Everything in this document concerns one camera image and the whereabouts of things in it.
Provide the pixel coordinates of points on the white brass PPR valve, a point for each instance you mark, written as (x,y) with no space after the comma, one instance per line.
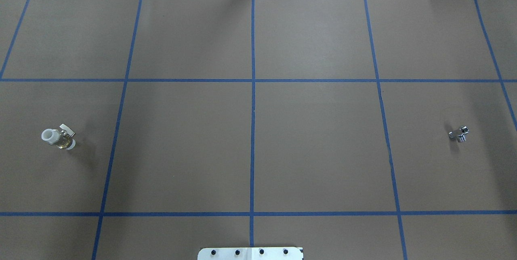
(62,138)

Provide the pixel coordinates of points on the chrome metal pipe fitting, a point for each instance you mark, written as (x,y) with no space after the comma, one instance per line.
(459,134)

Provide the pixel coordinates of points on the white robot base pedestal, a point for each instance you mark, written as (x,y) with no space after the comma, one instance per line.
(251,253)

